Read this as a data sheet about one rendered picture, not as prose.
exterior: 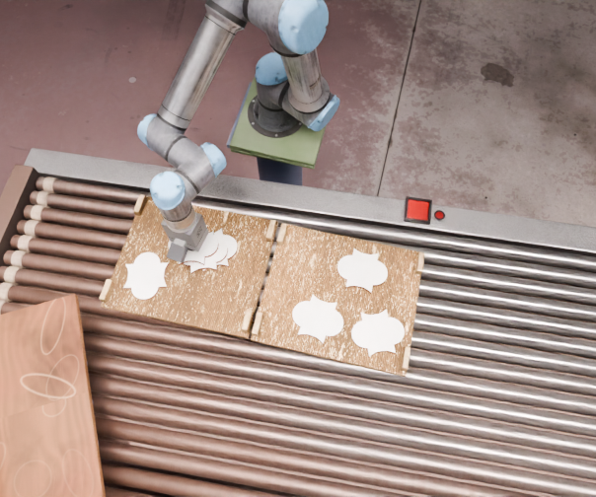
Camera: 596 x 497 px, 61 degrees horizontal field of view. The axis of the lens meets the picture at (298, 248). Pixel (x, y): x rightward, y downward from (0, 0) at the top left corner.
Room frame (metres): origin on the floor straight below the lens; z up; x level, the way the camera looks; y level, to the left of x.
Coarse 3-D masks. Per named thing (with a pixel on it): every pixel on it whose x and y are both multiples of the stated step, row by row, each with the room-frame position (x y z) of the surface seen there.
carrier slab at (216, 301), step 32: (160, 224) 0.66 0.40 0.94; (224, 224) 0.66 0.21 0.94; (256, 224) 0.66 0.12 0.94; (128, 256) 0.56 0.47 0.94; (160, 256) 0.56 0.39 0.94; (256, 256) 0.56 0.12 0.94; (160, 288) 0.47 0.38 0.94; (192, 288) 0.47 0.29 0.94; (224, 288) 0.46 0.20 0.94; (256, 288) 0.46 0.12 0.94; (192, 320) 0.37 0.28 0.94; (224, 320) 0.37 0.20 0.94
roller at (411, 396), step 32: (128, 352) 0.30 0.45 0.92; (160, 352) 0.29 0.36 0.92; (192, 352) 0.30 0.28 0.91; (288, 384) 0.21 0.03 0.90; (320, 384) 0.21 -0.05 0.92; (352, 384) 0.21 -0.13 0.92; (384, 384) 0.21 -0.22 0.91; (480, 416) 0.13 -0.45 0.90; (512, 416) 0.12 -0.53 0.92; (544, 416) 0.12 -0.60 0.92; (576, 416) 0.12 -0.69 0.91
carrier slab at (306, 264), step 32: (288, 256) 0.55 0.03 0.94; (320, 256) 0.55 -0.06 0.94; (384, 256) 0.55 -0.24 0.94; (416, 256) 0.55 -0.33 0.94; (288, 288) 0.46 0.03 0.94; (320, 288) 0.46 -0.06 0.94; (352, 288) 0.46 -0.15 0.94; (384, 288) 0.46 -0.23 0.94; (416, 288) 0.46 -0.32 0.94; (288, 320) 0.37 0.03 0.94; (352, 320) 0.37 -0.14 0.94; (320, 352) 0.29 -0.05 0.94; (352, 352) 0.28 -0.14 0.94; (384, 352) 0.28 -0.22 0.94
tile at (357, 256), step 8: (344, 256) 0.55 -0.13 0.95; (352, 256) 0.55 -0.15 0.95; (360, 256) 0.55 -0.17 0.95; (368, 256) 0.55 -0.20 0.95; (376, 256) 0.55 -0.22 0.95; (344, 264) 0.52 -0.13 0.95; (352, 264) 0.52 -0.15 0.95; (360, 264) 0.52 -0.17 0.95; (368, 264) 0.52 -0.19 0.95; (376, 264) 0.52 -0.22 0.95; (344, 272) 0.50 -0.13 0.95; (352, 272) 0.50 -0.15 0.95; (360, 272) 0.50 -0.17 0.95; (368, 272) 0.50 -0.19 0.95; (376, 272) 0.50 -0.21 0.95; (384, 272) 0.50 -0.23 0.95; (352, 280) 0.48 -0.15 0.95; (360, 280) 0.48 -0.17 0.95; (368, 280) 0.48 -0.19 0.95; (376, 280) 0.48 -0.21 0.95; (384, 280) 0.48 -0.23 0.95; (368, 288) 0.45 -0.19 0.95
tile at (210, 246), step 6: (210, 234) 0.61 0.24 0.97; (210, 240) 0.59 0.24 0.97; (216, 240) 0.59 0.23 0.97; (168, 246) 0.58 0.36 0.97; (204, 246) 0.58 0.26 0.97; (210, 246) 0.58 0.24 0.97; (216, 246) 0.58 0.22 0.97; (186, 252) 0.56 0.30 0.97; (192, 252) 0.56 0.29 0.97; (198, 252) 0.56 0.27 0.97; (204, 252) 0.56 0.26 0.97; (210, 252) 0.56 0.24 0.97; (186, 258) 0.54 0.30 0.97; (192, 258) 0.54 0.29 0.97; (198, 258) 0.54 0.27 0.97; (204, 258) 0.54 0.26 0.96; (180, 264) 0.53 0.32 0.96
